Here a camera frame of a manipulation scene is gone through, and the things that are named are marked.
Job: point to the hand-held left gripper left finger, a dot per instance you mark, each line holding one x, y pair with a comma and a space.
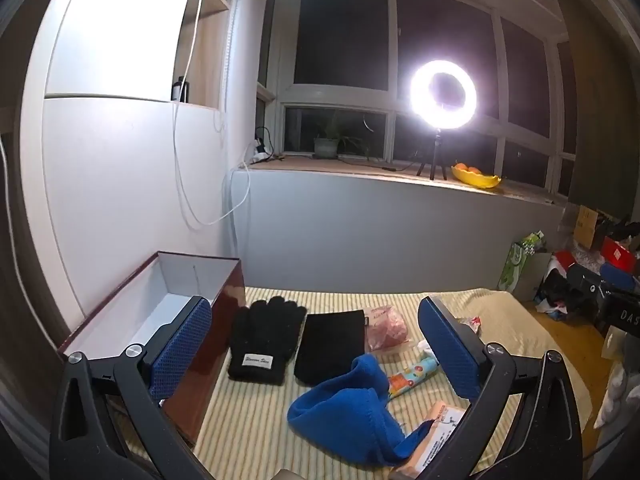
180, 347

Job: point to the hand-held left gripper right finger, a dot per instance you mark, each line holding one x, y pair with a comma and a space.
450, 352

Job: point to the white and red creamer packet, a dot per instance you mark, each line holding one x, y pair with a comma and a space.
471, 325

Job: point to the dark red cardboard box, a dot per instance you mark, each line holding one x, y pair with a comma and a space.
220, 330

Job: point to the pink item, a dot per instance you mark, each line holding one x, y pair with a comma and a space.
385, 332

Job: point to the black knit glove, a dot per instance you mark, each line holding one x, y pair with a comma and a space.
260, 340

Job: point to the blue knit hat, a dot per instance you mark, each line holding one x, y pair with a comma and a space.
340, 410

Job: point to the black knit cloth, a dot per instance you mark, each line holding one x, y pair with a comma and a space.
325, 345

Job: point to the colourful printed tube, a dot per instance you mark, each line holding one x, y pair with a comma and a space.
410, 377

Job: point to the orange plastic packet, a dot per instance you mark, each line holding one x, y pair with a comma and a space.
425, 447

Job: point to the green printed carton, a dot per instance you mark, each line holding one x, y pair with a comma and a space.
515, 270

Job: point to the striped bed sheet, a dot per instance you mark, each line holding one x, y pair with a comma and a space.
260, 425

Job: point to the black bag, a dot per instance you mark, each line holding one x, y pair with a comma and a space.
565, 285

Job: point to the white plastic bag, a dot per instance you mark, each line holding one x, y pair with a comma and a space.
612, 390

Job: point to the yellow fruit bowl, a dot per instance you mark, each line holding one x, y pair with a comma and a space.
475, 179

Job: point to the black box white lettering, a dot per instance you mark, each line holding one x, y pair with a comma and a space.
622, 312

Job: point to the orange fruit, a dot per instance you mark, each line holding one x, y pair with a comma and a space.
460, 165
474, 169

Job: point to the brown cardboard box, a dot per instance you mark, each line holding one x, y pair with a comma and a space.
585, 225

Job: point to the black tripod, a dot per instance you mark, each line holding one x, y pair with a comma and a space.
434, 157

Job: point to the white wardrobe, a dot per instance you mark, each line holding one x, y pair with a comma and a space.
110, 160

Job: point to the white power strip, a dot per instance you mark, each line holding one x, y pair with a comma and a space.
260, 157

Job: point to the potted plant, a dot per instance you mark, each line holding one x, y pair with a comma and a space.
326, 147

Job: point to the black bottle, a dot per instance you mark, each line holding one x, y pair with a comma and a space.
177, 91

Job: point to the wooden shelf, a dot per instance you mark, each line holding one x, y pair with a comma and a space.
205, 60

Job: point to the white framed window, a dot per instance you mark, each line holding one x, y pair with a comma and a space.
395, 50

